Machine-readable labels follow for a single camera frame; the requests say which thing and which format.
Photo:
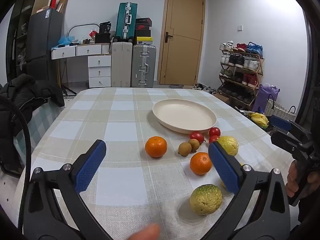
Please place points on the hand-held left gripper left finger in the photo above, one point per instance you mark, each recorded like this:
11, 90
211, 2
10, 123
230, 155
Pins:
91, 165

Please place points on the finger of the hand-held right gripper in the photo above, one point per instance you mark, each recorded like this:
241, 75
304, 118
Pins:
281, 123
285, 141

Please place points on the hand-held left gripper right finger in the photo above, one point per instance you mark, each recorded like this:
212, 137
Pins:
223, 166

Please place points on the orange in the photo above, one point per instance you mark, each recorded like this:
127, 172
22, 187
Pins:
200, 163
155, 147

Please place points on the red tomato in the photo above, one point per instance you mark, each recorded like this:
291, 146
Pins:
196, 137
215, 131
213, 139

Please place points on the green yellow bumpy citrus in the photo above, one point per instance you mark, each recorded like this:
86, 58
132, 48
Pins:
205, 200

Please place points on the cream round plate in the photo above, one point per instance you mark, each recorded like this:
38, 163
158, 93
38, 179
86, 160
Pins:
185, 115

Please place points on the person's right hand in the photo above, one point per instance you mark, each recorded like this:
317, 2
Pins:
291, 180

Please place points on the person's left hand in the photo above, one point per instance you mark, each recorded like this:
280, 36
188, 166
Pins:
145, 233

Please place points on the white wicker basket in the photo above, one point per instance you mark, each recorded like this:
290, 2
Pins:
277, 111

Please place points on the black fruit basket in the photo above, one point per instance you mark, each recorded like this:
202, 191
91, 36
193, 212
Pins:
267, 128

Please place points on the yellow bananas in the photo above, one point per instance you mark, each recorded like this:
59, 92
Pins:
260, 118

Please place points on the purple bag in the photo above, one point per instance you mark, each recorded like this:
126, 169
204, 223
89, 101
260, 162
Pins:
266, 97

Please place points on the brown cardboard box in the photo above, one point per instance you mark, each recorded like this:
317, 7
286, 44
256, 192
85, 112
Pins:
221, 97

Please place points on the checked chair cover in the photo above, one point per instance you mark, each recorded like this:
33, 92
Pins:
43, 115

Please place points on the wooden shoe rack with shoes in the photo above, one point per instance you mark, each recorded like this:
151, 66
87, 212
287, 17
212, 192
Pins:
240, 60

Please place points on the grey sneaker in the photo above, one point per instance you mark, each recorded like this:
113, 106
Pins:
207, 89

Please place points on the black tripod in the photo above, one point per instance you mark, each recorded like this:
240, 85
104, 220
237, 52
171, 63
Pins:
67, 88

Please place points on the black white sneaker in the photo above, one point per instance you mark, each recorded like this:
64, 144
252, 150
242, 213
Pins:
198, 86

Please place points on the small floor mat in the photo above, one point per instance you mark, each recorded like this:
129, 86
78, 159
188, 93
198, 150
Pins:
177, 86

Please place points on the black jacket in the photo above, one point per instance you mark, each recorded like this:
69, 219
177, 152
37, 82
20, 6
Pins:
17, 100

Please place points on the white desk with drawers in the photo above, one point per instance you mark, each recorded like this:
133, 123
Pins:
100, 65

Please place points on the beige suitcase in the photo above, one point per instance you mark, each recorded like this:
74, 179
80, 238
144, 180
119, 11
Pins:
121, 65

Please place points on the silver suitcase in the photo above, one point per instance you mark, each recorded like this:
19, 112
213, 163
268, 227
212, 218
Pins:
143, 66

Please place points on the blue plastic bag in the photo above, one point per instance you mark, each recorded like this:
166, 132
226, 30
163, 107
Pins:
65, 41

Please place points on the black storage box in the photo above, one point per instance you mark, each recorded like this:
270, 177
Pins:
102, 38

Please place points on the red packet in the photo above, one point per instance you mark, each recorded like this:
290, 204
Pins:
92, 33

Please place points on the wooden door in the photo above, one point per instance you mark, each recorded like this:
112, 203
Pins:
183, 35

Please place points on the yellow black shoe box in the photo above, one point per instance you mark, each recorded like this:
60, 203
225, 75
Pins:
143, 41

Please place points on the dark grey fridge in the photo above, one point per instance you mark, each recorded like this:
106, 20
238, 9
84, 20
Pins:
42, 37

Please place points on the black printed bag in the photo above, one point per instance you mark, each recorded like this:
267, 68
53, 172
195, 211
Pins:
105, 27

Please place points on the curved metal tube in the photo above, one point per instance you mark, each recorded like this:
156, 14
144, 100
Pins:
82, 25

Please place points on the plain black shoe box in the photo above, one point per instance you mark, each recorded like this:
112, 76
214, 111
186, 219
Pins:
142, 33

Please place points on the red black shoe box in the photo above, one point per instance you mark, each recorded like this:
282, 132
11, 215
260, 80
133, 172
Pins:
143, 27

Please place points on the teal suitcase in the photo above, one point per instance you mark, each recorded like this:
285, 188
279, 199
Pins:
126, 21

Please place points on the slim cardboard box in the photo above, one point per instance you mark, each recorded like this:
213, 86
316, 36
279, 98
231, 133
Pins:
63, 3

